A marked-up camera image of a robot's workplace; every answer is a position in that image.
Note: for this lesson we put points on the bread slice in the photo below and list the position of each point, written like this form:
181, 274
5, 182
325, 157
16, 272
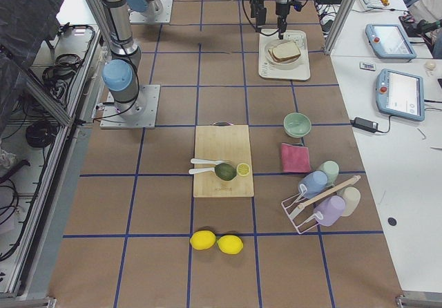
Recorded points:
289, 44
284, 54

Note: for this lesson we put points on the cream round plate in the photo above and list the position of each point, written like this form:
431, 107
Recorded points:
274, 43

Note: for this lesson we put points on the cream bear tray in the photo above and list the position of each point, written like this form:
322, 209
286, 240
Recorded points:
299, 70

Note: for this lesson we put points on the green bowl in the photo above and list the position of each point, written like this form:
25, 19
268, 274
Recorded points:
296, 125

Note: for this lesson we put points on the far teach pendant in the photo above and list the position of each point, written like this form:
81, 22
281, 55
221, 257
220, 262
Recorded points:
389, 41

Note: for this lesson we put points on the teach pendant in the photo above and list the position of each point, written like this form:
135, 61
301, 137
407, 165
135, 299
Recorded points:
389, 41
400, 94

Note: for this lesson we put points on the black power adapter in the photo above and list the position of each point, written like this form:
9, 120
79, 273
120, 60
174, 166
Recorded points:
364, 124

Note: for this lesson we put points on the pink cloth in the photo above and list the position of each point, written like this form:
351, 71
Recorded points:
295, 159

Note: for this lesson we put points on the near teach pendant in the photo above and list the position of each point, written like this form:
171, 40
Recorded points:
400, 94

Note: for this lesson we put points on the lemon half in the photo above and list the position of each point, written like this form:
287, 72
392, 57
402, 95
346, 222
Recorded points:
243, 169

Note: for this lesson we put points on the avocado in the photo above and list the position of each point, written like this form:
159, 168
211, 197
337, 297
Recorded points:
225, 171

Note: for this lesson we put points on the green cup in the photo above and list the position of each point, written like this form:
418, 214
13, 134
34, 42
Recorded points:
331, 169

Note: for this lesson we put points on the white spoon lower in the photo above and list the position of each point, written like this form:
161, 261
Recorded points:
201, 170

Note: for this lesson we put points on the blue cup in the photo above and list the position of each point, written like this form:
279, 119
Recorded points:
312, 184

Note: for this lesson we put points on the beige cup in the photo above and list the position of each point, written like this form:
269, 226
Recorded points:
352, 196

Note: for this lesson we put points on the purple cup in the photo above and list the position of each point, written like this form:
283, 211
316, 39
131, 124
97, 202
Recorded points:
329, 210

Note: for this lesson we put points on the right whole lemon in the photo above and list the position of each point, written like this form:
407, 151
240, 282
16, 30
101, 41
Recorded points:
230, 244

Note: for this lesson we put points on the whole lemon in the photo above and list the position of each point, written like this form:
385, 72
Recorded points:
230, 244
202, 240

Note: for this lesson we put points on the left whole lemon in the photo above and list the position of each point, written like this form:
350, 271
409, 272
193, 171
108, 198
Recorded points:
202, 240

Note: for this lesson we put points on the aluminium frame post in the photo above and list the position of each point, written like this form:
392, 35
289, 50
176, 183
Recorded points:
337, 26

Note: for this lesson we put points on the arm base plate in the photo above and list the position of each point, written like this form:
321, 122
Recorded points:
150, 12
141, 115

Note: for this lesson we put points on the white wire cup rack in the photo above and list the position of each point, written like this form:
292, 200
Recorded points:
300, 211

